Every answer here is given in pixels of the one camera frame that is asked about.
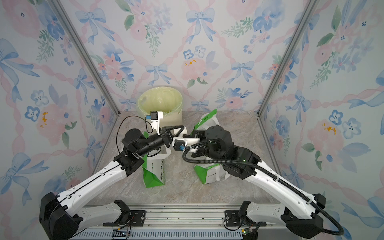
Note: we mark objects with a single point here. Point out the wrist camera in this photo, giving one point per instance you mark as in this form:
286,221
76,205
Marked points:
155,117
180,144

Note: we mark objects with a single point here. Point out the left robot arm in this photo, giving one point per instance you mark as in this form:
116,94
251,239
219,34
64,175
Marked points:
64,215

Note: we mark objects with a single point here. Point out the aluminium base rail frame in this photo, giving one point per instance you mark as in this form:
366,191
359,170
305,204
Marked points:
181,222

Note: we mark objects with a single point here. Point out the green white paper bag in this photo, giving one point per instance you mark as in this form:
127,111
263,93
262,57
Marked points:
211,173
153,167
207,121

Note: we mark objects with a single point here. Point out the right aluminium corner post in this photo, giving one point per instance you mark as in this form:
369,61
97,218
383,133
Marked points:
291,47

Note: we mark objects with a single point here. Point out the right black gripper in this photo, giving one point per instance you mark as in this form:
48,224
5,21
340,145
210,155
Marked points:
200,133

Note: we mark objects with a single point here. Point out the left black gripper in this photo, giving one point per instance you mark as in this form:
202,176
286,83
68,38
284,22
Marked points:
165,136

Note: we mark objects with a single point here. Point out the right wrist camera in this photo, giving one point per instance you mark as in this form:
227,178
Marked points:
180,144

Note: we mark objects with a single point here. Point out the left aluminium corner post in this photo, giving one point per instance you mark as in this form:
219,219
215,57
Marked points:
63,17

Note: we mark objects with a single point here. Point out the aluminium corner post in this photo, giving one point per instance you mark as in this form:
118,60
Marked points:
63,17
291,47

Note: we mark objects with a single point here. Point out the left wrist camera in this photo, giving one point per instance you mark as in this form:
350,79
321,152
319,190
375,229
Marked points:
155,117

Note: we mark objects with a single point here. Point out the cream plastic trash bin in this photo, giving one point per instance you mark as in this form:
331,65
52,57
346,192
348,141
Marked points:
174,119

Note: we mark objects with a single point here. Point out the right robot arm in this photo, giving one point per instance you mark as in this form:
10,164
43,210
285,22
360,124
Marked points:
298,211

